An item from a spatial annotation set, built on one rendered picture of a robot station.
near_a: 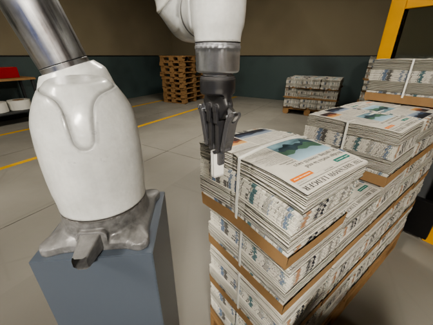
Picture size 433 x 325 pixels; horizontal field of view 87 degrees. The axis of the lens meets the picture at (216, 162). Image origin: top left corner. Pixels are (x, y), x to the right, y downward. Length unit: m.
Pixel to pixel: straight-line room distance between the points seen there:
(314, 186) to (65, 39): 0.58
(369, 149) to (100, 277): 0.98
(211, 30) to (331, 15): 7.27
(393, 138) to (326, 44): 6.68
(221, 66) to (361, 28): 7.18
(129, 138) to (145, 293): 0.29
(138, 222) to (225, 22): 0.39
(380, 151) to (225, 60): 0.77
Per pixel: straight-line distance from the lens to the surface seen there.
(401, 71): 1.65
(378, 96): 1.67
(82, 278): 0.51
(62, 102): 0.39
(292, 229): 0.55
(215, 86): 0.48
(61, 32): 0.60
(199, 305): 1.56
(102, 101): 0.39
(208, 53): 0.47
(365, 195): 1.03
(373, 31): 7.57
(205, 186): 0.77
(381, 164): 1.10
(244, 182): 0.61
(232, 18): 0.47
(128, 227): 0.46
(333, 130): 1.13
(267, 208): 0.58
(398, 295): 1.93
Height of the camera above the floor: 1.31
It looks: 25 degrees down
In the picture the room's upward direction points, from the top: straight up
